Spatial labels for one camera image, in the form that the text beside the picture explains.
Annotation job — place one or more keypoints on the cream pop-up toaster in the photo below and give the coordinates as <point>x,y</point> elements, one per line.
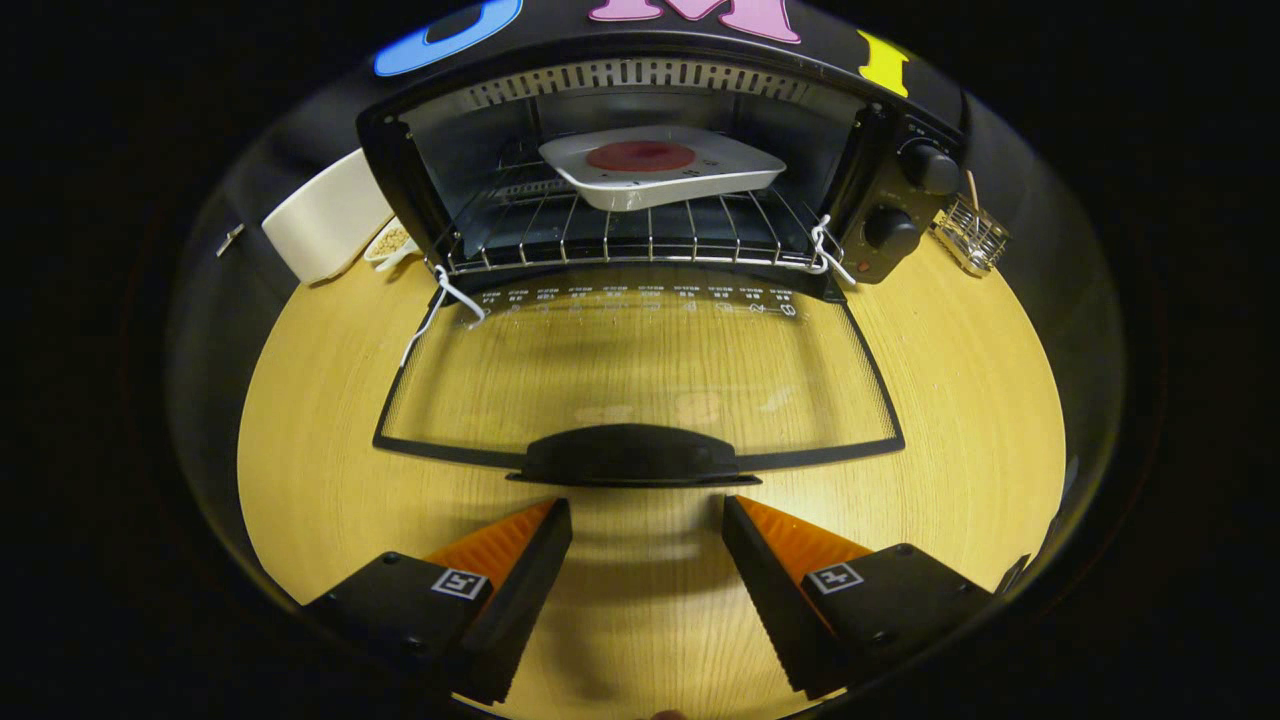
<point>325,225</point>

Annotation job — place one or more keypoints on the pink ham slice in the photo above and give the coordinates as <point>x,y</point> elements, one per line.
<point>640,156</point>

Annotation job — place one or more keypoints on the silver cloth clip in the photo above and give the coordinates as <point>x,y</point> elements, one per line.
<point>230,240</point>

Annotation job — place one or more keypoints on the white square plate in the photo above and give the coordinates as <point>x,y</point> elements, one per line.
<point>720,165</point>

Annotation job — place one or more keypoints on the thin wooden stick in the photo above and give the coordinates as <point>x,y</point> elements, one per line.
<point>970,190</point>

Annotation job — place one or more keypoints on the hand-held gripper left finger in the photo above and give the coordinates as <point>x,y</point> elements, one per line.
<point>520,610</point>

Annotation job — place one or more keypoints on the black toaster oven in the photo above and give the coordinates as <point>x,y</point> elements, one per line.
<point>630,455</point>

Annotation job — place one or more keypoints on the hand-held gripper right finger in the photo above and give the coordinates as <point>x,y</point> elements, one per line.
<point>775,610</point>

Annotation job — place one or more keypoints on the small dish of beans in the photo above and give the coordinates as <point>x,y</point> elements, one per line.
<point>390,242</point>

